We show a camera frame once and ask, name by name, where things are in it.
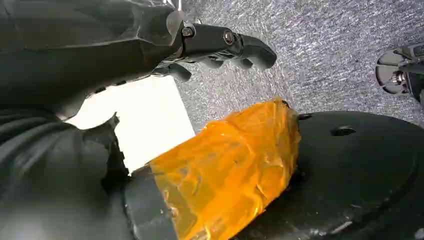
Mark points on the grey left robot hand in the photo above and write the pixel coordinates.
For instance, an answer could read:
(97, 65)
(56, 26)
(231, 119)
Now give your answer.
(82, 49)

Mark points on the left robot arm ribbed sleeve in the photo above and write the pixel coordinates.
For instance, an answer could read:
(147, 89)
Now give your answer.
(39, 172)

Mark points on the black robot foot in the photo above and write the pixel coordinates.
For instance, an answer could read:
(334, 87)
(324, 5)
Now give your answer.
(394, 73)
(348, 179)

